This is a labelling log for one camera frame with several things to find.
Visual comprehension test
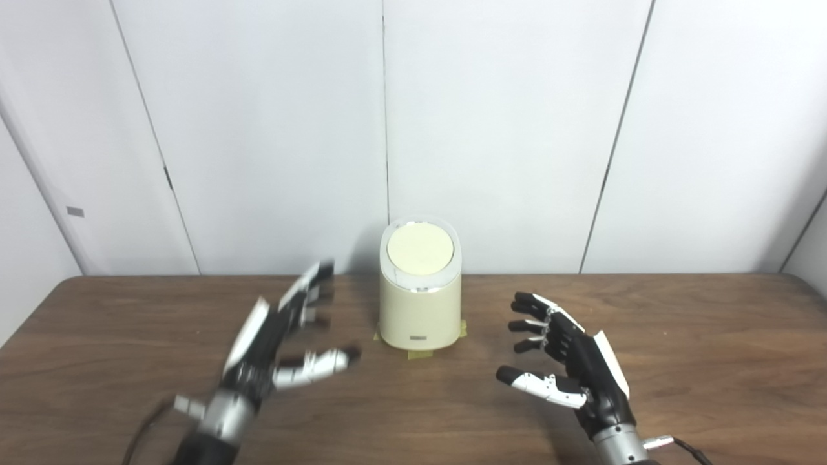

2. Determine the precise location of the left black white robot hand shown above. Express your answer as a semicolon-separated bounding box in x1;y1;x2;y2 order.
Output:
220;260;361;411

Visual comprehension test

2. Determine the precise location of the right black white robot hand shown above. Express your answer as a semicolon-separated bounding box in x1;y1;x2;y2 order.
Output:
496;292;637;441

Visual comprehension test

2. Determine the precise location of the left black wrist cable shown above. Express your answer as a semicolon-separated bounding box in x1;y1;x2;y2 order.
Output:
123;395;207;465

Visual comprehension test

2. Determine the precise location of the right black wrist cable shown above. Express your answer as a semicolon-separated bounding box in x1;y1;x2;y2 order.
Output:
643;436;715;465

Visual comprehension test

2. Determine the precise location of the cream round bin lid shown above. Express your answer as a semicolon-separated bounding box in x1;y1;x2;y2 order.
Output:
386;222;455;273

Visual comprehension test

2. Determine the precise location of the cream-colored bin body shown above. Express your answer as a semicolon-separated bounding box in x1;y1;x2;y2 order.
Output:
379;218;463;351

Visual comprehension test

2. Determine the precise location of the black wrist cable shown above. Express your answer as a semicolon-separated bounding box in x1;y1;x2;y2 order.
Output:
643;436;715;465
123;395;207;465

